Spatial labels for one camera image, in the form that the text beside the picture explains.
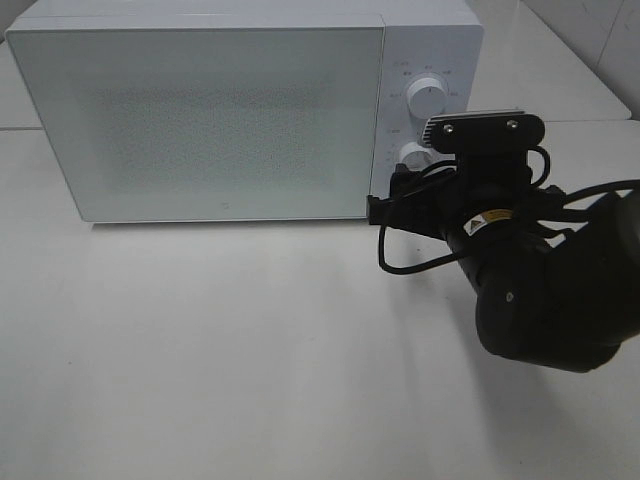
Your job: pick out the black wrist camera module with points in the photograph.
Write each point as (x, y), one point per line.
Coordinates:
(488, 133)

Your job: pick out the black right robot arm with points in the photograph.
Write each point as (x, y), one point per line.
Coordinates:
(556, 274)

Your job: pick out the white microwave oven body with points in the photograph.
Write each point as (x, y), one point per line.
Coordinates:
(440, 38)

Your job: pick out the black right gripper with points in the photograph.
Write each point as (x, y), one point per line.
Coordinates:
(440, 204)

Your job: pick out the white microwave door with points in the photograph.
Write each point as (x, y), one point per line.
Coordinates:
(164, 126)

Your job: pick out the upper white power knob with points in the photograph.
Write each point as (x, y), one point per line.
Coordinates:
(426, 96)

